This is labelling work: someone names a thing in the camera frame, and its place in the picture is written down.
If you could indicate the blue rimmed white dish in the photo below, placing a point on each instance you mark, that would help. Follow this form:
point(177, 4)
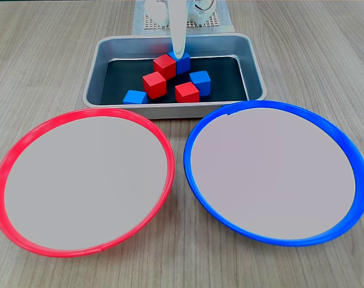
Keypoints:
point(274, 168)

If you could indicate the white mesh anti-slip mat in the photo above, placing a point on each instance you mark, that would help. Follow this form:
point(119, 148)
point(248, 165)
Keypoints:
point(148, 24)

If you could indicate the red rimmed white dish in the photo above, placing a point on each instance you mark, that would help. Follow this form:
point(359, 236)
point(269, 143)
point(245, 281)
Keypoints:
point(79, 180)

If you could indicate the red wooden cube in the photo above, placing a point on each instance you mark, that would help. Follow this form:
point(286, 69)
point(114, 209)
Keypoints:
point(186, 93)
point(154, 85)
point(163, 66)

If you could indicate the blue wooden cube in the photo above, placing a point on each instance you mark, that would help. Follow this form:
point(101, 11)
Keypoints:
point(135, 97)
point(184, 65)
point(201, 79)

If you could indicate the black tray liner mat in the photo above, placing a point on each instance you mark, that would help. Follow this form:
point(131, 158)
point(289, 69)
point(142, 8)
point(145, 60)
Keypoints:
point(223, 78)

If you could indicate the silver metal tray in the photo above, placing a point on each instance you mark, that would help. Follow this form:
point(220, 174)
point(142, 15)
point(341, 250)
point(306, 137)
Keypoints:
point(115, 48)

